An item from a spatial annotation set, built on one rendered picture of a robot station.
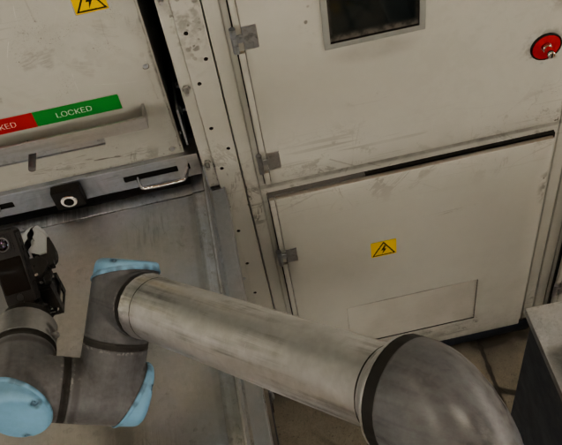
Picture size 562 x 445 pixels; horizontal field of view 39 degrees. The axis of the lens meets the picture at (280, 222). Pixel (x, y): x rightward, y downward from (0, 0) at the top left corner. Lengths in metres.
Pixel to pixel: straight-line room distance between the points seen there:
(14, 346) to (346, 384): 0.53
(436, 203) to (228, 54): 0.63
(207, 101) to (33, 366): 0.60
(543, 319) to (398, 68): 0.53
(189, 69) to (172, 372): 0.52
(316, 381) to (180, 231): 0.83
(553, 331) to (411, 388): 0.84
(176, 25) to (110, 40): 0.13
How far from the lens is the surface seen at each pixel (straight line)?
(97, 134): 1.50
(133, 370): 1.11
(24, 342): 1.14
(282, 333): 0.83
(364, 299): 2.00
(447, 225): 1.85
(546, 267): 2.18
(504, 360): 2.34
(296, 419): 2.25
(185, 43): 1.38
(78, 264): 1.58
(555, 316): 1.53
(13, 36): 1.42
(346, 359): 0.77
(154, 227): 1.59
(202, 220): 1.57
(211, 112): 1.48
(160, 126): 1.55
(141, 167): 1.60
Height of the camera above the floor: 2.02
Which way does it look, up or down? 50 degrees down
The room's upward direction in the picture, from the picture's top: 11 degrees counter-clockwise
